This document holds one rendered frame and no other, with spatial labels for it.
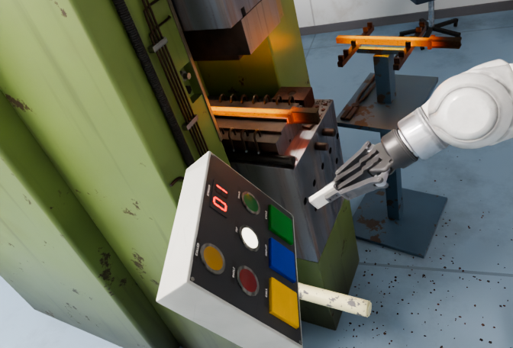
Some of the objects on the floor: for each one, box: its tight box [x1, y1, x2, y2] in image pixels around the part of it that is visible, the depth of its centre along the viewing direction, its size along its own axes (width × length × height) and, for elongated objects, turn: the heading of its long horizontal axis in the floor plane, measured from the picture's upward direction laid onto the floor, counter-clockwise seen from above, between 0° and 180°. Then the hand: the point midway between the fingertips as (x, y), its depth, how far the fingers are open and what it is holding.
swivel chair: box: [398, 0, 468, 50], centre depth 333 cm, size 53×50×91 cm
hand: (325, 195), depth 90 cm, fingers closed
